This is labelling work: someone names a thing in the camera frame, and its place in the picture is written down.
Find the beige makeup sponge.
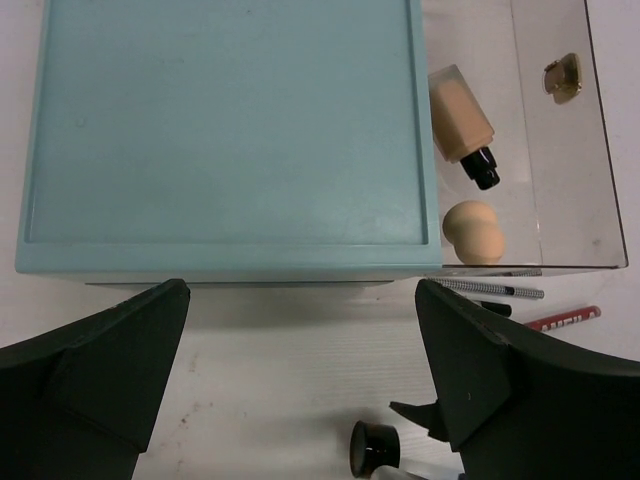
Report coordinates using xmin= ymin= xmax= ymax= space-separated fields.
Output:
xmin=442 ymin=200 xmax=506 ymax=266

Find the small black jar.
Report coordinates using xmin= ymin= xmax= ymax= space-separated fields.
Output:
xmin=349 ymin=420 xmax=401 ymax=479

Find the beige foundation bottle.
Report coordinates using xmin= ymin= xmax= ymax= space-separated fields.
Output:
xmin=428 ymin=64 xmax=500 ymax=191

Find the silver eyeliner pencil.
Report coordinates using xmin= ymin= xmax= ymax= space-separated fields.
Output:
xmin=428 ymin=277 xmax=545 ymax=300

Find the red lip pencil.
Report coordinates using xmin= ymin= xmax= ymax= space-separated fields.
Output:
xmin=525 ymin=305 xmax=602 ymax=332

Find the teal drawer box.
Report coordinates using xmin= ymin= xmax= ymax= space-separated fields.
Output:
xmin=15 ymin=1 xmax=443 ymax=283

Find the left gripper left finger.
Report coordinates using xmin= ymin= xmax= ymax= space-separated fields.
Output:
xmin=1 ymin=279 xmax=190 ymax=479

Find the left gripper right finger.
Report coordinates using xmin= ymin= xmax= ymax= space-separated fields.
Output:
xmin=392 ymin=280 xmax=639 ymax=479

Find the clear acrylic drawer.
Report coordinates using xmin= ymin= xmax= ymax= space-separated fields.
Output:
xmin=422 ymin=1 xmax=628 ymax=275

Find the clear plastic tube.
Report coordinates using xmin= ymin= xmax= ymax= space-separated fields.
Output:
xmin=370 ymin=458 xmax=463 ymax=480

